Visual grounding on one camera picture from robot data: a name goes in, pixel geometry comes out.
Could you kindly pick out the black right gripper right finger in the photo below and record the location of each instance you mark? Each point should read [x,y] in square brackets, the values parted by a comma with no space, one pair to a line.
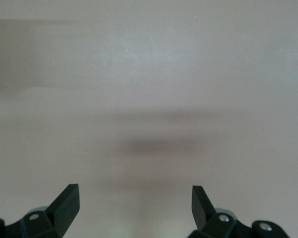
[201,210]

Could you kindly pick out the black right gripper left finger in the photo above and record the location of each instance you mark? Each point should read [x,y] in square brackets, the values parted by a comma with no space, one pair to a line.
[62,213]

